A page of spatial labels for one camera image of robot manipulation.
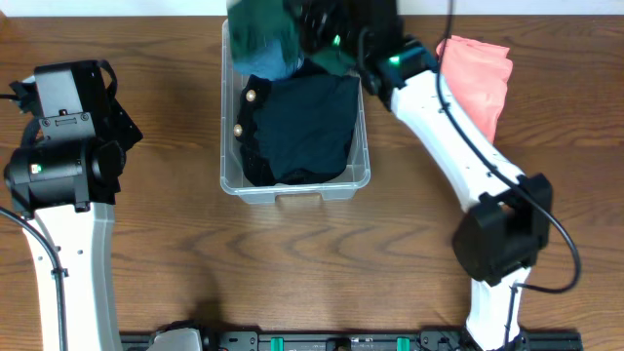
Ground blue garment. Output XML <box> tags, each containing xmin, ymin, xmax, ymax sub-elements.
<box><xmin>233</xmin><ymin>40</ymin><xmax>304</xmax><ymax>81</ymax></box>

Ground dark green cloth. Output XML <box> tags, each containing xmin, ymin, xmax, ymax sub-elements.
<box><xmin>226</xmin><ymin>0</ymin><xmax>356</xmax><ymax>75</ymax></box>

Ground black knit cardigan gold buttons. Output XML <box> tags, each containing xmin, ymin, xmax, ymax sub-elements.
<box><xmin>233</xmin><ymin>58</ymin><xmax>360</xmax><ymax>188</ymax></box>

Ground dark navy garment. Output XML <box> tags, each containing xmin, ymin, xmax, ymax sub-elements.
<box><xmin>252</xmin><ymin>72</ymin><xmax>361</xmax><ymax>182</ymax></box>

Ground clear plastic storage bin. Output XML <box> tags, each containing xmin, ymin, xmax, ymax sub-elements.
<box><xmin>220</xmin><ymin>23</ymin><xmax>371</xmax><ymax>204</ymax></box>

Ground pink printed shirt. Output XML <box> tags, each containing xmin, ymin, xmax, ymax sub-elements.
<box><xmin>436</xmin><ymin>35</ymin><xmax>514</xmax><ymax>143</ymax></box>

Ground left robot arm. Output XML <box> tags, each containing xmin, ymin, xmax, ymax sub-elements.
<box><xmin>4</xmin><ymin>59</ymin><xmax>142</xmax><ymax>350</ymax></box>

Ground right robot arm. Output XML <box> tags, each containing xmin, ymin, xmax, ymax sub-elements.
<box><xmin>285</xmin><ymin>1</ymin><xmax>552</xmax><ymax>350</ymax></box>

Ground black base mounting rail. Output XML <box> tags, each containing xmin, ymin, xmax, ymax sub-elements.
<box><xmin>120</xmin><ymin>331</ymin><xmax>584</xmax><ymax>351</ymax></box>

